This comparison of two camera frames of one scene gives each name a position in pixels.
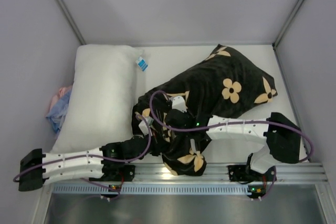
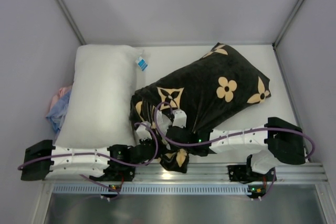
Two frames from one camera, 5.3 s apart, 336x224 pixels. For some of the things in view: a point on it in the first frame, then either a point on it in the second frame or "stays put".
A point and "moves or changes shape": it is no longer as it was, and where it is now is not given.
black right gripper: (172, 115) -> (172, 130)
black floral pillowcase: (175, 116) moves or changes shape
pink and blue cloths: (59, 107) stays put
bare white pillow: (102, 96) stays put
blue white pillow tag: (141, 63) stays put
